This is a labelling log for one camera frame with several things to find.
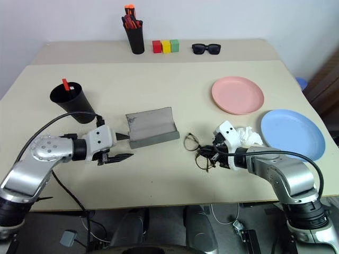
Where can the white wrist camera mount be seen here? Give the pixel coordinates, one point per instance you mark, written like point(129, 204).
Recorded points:
point(227, 132)
point(100, 137)

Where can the wide black cup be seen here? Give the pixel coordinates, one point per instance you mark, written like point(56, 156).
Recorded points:
point(78, 105)

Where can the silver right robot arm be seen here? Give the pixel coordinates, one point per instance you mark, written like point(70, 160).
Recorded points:
point(286, 174)

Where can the red and black marker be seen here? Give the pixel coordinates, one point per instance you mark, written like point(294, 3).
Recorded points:
point(137, 23)
point(125, 21)

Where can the crumpled white tissue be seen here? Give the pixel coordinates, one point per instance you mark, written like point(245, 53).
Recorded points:
point(249, 135)

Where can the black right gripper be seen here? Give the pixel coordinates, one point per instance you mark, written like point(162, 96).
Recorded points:
point(220, 159)

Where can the yellow block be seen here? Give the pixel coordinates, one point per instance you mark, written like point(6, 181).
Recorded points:
point(166, 47)

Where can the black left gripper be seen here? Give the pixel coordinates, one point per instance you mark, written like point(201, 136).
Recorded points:
point(103, 158)

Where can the green block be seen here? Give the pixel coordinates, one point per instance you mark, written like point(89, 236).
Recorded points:
point(175, 46)

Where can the red block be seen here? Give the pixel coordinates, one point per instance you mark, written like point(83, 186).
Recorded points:
point(156, 47)

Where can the blue round container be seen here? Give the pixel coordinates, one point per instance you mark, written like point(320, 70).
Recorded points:
point(301, 83)

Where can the black sunglasses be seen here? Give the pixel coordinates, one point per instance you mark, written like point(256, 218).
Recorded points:
point(200, 49)

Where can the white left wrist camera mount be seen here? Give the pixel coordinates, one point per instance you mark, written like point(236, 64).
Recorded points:
point(100, 137)

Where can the tall black pen holder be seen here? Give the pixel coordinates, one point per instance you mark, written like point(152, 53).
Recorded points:
point(136, 39)

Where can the brown wooden furniture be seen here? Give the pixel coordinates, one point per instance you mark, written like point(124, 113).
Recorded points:
point(327, 90)

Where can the small grey box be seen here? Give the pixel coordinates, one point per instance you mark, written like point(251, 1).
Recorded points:
point(68, 237)

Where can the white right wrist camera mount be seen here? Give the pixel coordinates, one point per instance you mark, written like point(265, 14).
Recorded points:
point(227, 132)

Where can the grey open glasses case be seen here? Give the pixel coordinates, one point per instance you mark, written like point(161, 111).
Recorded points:
point(151, 127)

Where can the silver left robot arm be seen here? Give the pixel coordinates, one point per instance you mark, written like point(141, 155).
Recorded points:
point(31, 166)

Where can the blue plate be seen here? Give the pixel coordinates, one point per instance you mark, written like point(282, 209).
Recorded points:
point(294, 135)

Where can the thin black-framed eyeglasses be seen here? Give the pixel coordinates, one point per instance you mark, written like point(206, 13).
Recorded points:
point(197, 145)

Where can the black metal caster bracket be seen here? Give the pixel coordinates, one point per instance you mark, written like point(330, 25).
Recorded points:
point(245, 236)

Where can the dark rounded grey shape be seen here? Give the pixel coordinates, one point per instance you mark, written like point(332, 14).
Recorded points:
point(200, 230)
point(129, 227)

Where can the pink plate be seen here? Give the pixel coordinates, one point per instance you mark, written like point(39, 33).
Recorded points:
point(237, 95)

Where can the black zip tie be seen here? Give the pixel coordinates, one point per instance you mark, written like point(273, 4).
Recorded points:
point(45, 198)

